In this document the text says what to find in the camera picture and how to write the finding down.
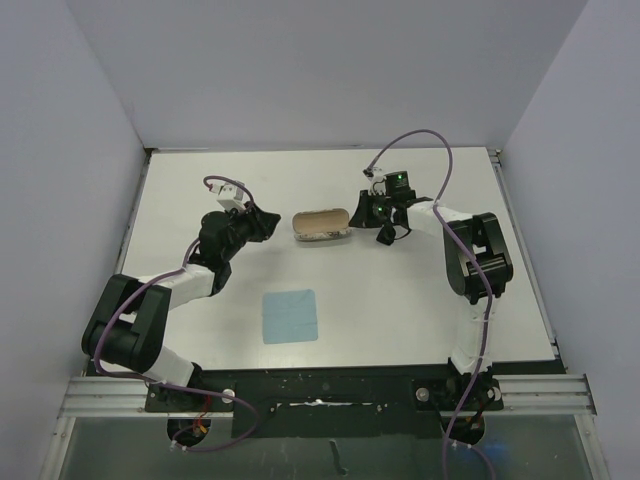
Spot patterned glasses case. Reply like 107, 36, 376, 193
292, 208, 351, 242

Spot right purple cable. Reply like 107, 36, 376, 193
362, 129, 496, 480

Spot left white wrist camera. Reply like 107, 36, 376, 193
209, 182, 246, 213

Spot black sunglasses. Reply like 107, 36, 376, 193
376, 223, 396, 246

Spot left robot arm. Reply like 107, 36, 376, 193
81, 206, 281, 411

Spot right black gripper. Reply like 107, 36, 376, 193
351, 190, 396, 229

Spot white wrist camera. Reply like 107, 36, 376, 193
209, 182, 246, 213
363, 167, 386, 195

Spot blue cleaning cloth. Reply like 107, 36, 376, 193
262, 289, 318, 345

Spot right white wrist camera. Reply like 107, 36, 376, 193
363, 167, 386, 195

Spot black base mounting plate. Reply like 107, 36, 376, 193
145, 365, 504, 440

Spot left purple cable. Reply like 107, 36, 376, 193
92, 174, 261, 454

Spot aluminium frame rail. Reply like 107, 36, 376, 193
59, 374, 597, 418

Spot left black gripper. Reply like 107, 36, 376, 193
221, 201, 279, 262

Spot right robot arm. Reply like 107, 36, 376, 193
349, 167, 514, 409

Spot purple cable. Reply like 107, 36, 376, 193
92, 174, 261, 454
362, 129, 496, 480

